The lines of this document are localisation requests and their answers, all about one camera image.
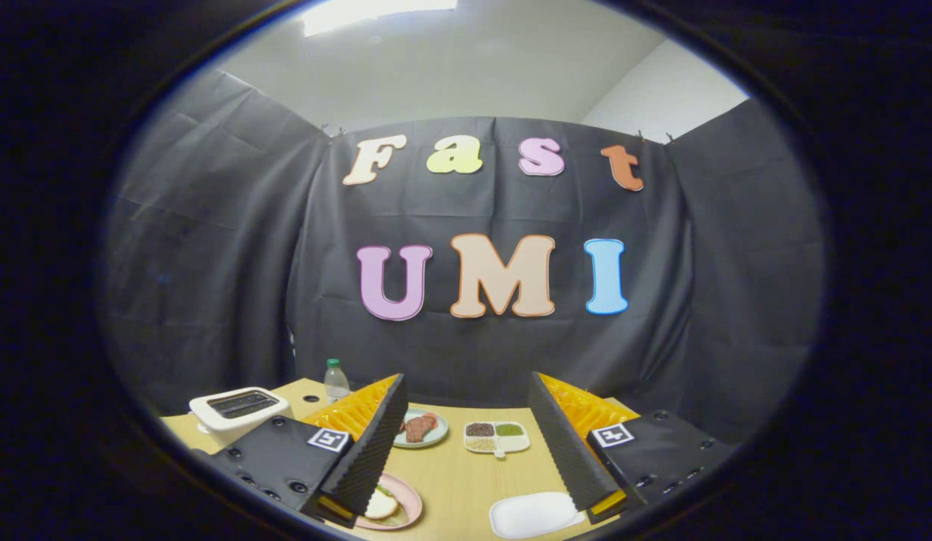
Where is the white square plate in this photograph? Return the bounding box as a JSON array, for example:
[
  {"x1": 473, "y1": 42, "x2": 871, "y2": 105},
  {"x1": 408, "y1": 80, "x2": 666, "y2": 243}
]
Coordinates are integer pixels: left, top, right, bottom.
[{"x1": 489, "y1": 491, "x2": 587, "y2": 540}]

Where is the clear water bottle green cap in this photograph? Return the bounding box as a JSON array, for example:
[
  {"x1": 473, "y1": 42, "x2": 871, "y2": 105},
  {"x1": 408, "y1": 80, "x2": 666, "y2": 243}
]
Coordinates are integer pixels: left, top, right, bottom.
[{"x1": 324, "y1": 358, "x2": 351, "y2": 403}]

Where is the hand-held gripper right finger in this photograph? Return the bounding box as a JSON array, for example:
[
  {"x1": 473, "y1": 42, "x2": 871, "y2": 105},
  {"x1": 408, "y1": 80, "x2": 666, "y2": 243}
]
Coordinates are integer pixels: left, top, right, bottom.
[{"x1": 527, "y1": 371, "x2": 739, "y2": 527}]

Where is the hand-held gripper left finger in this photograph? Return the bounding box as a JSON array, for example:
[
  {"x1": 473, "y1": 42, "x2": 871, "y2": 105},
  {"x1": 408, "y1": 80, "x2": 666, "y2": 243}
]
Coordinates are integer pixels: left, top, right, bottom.
[{"x1": 210, "y1": 373, "x2": 410, "y2": 529}]

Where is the white toaster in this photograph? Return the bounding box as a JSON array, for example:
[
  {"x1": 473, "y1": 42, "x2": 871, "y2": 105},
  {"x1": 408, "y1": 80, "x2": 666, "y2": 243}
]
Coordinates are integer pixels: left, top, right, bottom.
[{"x1": 189, "y1": 387, "x2": 292, "y2": 450}]

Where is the brown meat piece orange edge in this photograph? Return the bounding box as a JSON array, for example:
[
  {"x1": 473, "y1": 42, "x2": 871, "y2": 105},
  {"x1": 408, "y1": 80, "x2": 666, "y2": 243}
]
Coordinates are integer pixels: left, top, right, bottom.
[{"x1": 403, "y1": 412, "x2": 439, "y2": 444}]

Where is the toast bread slice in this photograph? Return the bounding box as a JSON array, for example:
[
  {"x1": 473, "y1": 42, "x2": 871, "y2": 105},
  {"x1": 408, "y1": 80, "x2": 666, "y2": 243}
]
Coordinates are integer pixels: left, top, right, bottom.
[{"x1": 364, "y1": 487, "x2": 401, "y2": 521}]

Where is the white divided grain dish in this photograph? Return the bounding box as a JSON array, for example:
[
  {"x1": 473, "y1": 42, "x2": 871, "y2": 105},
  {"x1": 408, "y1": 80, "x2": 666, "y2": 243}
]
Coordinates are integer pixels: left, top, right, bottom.
[{"x1": 463, "y1": 421, "x2": 532, "y2": 459}]

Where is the pink plate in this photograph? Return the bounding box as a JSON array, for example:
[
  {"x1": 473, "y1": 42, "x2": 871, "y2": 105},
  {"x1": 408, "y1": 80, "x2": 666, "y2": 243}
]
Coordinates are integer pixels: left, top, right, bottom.
[{"x1": 357, "y1": 472, "x2": 424, "y2": 531}]

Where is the pale teal plate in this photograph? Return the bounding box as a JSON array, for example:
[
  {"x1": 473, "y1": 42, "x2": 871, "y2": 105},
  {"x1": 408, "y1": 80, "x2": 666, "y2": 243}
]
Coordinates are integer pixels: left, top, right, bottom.
[{"x1": 394, "y1": 408, "x2": 449, "y2": 449}]

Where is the black backdrop cloth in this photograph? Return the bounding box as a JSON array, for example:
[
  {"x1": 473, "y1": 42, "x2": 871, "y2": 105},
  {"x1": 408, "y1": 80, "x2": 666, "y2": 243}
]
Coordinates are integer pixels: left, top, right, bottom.
[{"x1": 101, "y1": 68, "x2": 827, "y2": 444}]

